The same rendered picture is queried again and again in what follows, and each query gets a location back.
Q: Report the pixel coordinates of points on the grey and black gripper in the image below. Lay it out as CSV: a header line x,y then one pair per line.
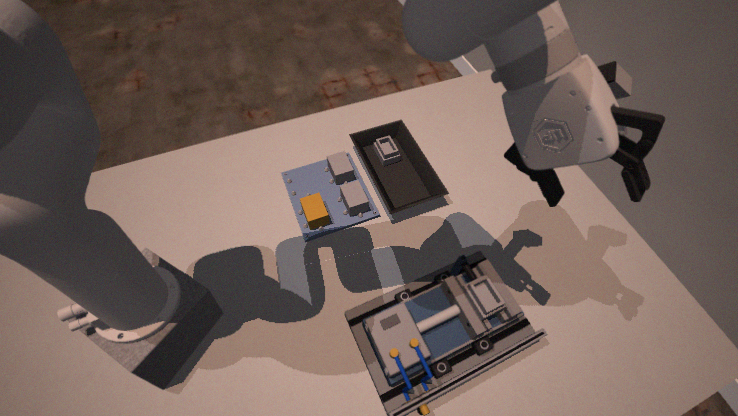
x,y
561,121

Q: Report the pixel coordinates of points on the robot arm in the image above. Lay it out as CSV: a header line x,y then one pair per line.
x,y
45,169

